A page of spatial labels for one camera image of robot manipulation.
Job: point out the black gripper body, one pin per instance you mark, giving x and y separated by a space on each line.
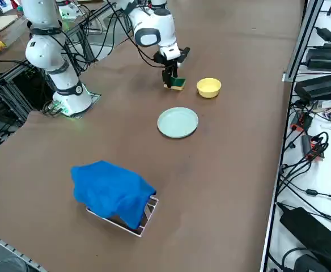
159 60

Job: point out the green and yellow sponge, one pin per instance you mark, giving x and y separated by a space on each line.
179 82

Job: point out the small yellow dish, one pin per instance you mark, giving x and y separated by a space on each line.
208 88

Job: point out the pale green plate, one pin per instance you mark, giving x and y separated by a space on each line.
178 122

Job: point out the blue cloth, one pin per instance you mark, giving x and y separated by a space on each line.
106 187

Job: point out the orange and black device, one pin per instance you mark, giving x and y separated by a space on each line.
302 121
310 147

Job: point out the flat black box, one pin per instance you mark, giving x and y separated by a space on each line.
321 86

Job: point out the long black box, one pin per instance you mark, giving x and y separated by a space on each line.
328 59

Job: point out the small black power adapter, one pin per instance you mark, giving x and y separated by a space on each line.
325 34

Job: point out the white metal rack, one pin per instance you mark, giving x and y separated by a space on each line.
139 233

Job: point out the wooden board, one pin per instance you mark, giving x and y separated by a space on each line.
2 23

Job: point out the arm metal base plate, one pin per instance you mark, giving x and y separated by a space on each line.
97 95

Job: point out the aluminium profile post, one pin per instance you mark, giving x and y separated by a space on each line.
303 39

